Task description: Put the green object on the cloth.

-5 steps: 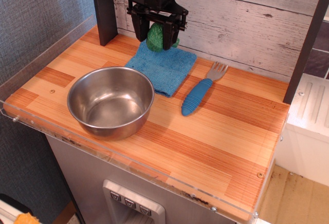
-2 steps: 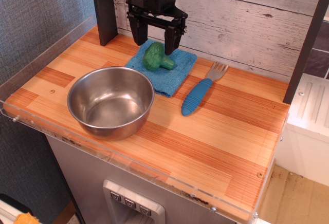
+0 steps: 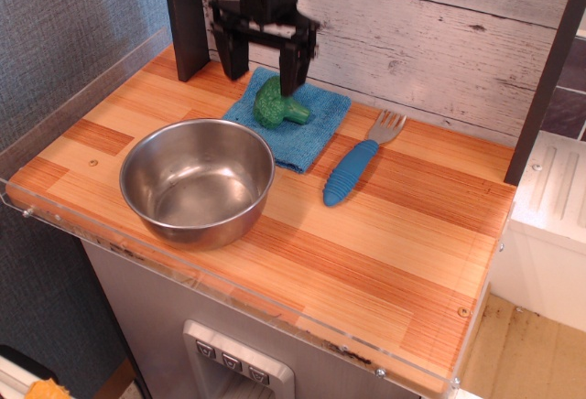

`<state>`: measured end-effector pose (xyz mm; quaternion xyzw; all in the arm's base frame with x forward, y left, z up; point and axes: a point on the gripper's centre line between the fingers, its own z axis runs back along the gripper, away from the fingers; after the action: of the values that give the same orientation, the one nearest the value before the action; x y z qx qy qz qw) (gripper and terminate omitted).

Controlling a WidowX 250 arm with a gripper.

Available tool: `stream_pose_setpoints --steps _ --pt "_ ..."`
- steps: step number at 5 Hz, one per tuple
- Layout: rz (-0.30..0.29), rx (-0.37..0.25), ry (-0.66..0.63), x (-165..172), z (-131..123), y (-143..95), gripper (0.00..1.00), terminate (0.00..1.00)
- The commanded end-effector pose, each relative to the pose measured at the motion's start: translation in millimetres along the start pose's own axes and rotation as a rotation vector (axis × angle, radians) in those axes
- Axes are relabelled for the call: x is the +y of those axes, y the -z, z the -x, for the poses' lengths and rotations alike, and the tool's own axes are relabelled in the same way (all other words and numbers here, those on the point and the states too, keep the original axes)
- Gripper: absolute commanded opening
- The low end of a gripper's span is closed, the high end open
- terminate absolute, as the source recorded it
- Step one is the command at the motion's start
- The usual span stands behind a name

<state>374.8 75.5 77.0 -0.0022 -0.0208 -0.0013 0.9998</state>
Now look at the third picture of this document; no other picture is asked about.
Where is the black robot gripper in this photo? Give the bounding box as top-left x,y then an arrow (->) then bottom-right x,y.
210,0 -> 320,97

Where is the green toy broccoli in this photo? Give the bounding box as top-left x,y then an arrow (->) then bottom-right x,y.
253,76 -> 310,129

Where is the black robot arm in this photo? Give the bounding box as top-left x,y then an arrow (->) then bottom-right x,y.
210,0 -> 320,97

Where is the blue folded rag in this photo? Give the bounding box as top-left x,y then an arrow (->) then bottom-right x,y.
223,68 -> 351,174

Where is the stainless steel bowl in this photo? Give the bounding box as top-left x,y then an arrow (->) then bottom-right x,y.
119,118 -> 276,250

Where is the silver cabinet dispenser panel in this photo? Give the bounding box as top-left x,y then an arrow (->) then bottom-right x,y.
182,319 -> 296,398

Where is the blue handled metal fork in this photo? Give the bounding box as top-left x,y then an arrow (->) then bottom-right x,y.
322,110 -> 407,207

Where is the dark right shelf post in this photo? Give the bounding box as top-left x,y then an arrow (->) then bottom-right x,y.
505,0 -> 585,186

